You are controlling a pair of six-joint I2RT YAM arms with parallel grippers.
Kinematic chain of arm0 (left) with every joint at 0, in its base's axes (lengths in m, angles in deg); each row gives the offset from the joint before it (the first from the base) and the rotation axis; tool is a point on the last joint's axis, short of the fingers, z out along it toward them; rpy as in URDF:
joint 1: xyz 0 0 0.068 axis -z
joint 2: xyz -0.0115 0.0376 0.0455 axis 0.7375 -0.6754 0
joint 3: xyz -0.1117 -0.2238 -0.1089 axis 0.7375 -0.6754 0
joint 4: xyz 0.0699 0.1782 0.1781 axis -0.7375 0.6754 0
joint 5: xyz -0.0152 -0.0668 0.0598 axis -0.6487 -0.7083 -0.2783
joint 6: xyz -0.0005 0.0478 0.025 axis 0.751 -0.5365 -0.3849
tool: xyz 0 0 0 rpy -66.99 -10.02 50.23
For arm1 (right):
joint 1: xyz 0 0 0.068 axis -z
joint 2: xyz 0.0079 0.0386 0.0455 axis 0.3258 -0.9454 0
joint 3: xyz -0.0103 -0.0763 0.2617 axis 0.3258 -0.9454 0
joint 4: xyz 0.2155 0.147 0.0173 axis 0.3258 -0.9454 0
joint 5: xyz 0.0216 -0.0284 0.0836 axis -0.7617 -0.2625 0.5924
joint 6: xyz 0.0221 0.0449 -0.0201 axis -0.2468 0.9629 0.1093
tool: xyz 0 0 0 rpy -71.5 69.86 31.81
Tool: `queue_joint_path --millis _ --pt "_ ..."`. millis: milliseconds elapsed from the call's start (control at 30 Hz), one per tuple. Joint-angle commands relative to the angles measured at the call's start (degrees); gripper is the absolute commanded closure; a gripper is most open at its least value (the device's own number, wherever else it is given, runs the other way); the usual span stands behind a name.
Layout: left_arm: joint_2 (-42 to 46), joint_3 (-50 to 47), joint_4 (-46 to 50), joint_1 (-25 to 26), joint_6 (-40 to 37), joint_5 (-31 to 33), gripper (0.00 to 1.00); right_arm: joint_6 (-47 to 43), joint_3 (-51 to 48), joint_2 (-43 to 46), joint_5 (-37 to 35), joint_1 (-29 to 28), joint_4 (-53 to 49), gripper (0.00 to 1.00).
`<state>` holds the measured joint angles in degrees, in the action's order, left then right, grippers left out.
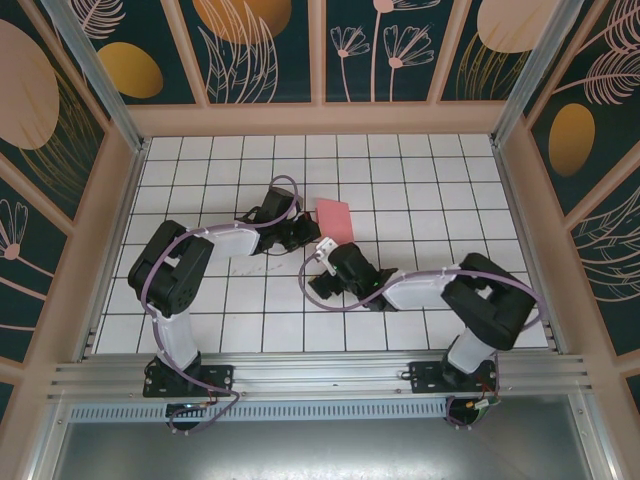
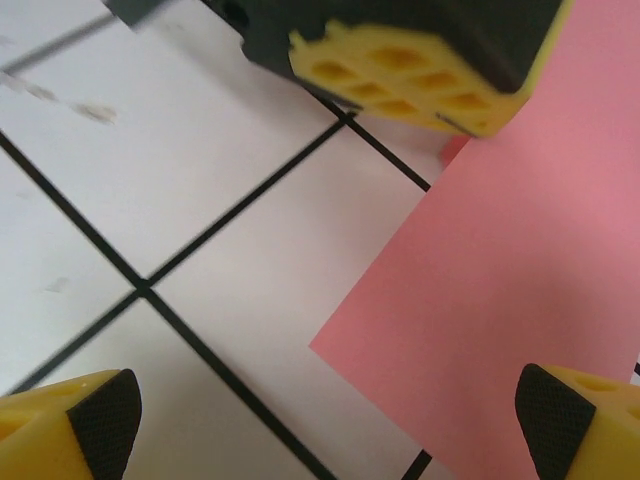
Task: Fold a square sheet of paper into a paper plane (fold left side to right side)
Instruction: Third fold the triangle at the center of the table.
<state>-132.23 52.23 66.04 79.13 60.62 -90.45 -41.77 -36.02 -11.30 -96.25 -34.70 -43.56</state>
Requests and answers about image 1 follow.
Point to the aluminium frame post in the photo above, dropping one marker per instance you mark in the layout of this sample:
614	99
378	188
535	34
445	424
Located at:
535	70
95	70

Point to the green circuit board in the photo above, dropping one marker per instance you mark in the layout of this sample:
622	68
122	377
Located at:
484	406

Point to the grey metal sheet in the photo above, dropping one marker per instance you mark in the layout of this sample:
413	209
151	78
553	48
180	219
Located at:
320	450

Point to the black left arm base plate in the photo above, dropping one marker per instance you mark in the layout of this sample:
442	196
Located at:
220	380

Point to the aluminium mounting rail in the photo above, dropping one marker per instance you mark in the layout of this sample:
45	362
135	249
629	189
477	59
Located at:
320	375

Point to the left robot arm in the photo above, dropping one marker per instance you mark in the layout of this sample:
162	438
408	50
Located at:
170	270

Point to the pink cloth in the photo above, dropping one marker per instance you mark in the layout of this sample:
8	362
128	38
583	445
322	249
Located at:
335	220

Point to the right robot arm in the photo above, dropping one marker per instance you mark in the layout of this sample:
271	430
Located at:
490	305

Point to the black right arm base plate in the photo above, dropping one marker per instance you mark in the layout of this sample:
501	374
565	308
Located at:
425	380

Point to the aluminium table edge strip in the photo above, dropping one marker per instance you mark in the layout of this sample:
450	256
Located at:
117	250
526	250

